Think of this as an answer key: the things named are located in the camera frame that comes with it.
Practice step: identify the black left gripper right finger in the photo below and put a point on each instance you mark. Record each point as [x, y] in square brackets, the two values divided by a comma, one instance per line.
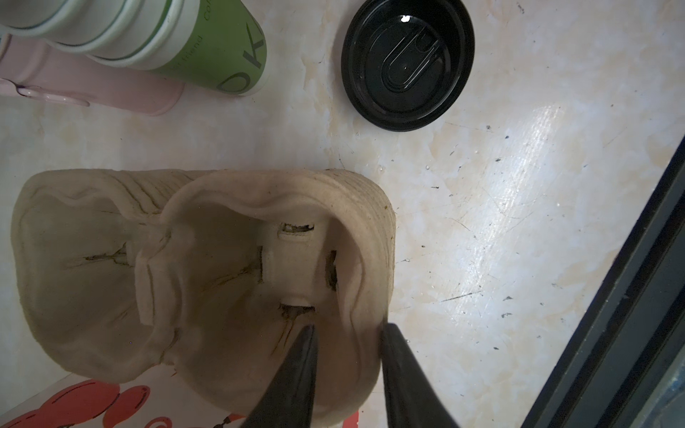
[410, 400]

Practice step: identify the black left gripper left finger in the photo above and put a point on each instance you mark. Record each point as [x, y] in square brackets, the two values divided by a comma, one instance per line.
[289, 399]

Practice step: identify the red and white paper bag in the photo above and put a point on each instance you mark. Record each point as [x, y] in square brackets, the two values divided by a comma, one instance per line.
[158, 398]

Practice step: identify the brown pulp cup carrier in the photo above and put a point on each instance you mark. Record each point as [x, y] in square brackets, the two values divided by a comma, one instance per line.
[213, 273]

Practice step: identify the stack of paper cups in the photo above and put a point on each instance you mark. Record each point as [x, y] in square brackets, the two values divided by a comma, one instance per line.
[217, 45]

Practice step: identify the pink straw holder cup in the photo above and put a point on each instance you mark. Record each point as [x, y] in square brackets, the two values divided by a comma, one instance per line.
[32, 69]

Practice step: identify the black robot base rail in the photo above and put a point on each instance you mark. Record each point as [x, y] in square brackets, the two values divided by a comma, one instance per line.
[624, 364]

